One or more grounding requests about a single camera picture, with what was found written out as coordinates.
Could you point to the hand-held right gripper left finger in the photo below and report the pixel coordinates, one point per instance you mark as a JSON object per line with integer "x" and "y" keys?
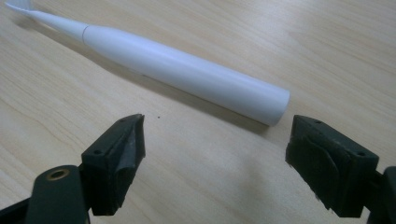
{"x": 115, "y": 161}

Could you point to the white electric toothbrush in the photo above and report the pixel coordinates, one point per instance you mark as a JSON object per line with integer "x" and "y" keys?
{"x": 174, "y": 67}

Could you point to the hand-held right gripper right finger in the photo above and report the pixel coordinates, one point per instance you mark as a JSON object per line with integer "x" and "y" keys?
{"x": 333, "y": 168}

